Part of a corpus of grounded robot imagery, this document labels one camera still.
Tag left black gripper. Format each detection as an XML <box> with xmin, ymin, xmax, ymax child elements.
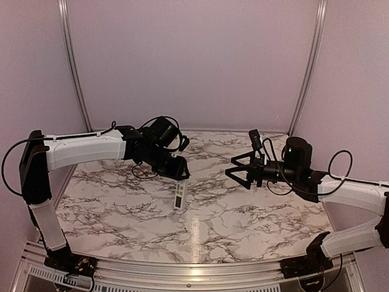
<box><xmin>145</xmin><ymin>143</ymin><xmax>190</xmax><ymax>179</ymax></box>

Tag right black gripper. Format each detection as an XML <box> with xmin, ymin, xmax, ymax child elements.
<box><xmin>226</xmin><ymin>150</ymin><xmax>300</xmax><ymax>189</ymax></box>

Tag white remote control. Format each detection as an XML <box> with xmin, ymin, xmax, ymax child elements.
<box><xmin>173</xmin><ymin>179</ymin><xmax>189</xmax><ymax>210</ymax></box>

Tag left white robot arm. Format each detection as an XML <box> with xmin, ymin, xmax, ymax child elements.
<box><xmin>19</xmin><ymin>116</ymin><xmax>190</xmax><ymax>271</ymax></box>

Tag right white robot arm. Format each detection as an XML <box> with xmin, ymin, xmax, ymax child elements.
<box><xmin>225</xmin><ymin>133</ymin><xmax>388</xmax><ymax>273</ymax></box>

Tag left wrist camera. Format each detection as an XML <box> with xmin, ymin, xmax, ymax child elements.
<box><xmin>168</xmin><ymin>135</ymin><xmax>190</xmax><ymax>157</ymax></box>

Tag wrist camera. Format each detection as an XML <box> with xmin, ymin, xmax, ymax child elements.
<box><xmin>168</xmin><ymin>135</ymin><xmax>190</xmax><ymax>157</ymax></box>
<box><xmin>249</xmin><ymin>129</ymin><xmax>263</xmax><ymax>151</ymax></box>

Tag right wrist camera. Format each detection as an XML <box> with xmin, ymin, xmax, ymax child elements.
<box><xmin>249</xmin><ymin>129</ymin><xmax>263</xmax><ymax>151</ymax></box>

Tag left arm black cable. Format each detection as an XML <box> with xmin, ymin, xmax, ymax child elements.
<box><xmin>1</xmin><ymin>115</ymin><xmax>180</xmax><ymax>195</ymax></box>

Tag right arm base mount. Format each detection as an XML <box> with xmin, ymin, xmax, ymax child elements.
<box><xmin>280</xmin><ymin>231</ymin><xmax>333</xmax><ymax>279</ymax></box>

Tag right aluminium frame post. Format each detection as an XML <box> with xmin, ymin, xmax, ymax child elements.
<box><xmin>287</xmin><ymin>0</ymin><xmax>328</xmax><ymax>136</ymax></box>

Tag aluminium frame post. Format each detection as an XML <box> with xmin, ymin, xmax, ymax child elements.
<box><xmin>58</xmin><ymin>0</ymin><xmax>94</xmax><ymax>135</ymax></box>
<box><xmin>287</xmin><ymin>0</ymin><xmax>328</xmax><ymax>136</ymax></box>

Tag front aluminium rail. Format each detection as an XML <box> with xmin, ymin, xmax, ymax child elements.
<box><xmin>10</xmin><ymin>242</ymin><xmax>365</xmax><ymax>291</ymax></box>

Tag left aluminium frame post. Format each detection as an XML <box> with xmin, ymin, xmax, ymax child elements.
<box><xmin>58</xmin><ymin>0</ymin><xmax>94</xmax><ymax>135</ymax></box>

